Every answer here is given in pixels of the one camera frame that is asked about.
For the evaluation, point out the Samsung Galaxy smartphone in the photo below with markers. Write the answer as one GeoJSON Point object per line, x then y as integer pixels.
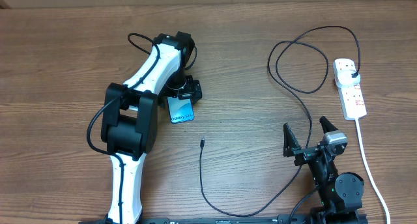
{"type": "Point", "coordinates": [180, 110]}

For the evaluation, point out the white charger plug adapter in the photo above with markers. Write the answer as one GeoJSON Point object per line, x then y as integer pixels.
{"type": "Point", "coordinates": [347, 78]}

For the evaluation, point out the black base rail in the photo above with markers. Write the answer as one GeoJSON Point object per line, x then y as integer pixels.
{"type": "Point", "coordinates": [224, 220]}

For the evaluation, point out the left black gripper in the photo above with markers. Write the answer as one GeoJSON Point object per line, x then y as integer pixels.
{"type": "Point", "coordinates": [193, 87]}

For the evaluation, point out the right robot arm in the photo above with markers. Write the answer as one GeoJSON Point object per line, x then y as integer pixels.
{"type": "Point", "coordinates": [340, 194]}

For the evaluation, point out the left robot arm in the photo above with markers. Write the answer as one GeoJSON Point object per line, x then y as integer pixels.
{"type": "Point", "coordinates": [130, 117]}

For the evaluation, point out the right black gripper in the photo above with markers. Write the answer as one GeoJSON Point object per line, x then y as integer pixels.
{"type": "Point", "coordinates": [292, 149]}

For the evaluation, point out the white power strip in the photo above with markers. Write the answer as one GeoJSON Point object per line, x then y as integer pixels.
{"type": "Point", "coordinates": [351, 98]}

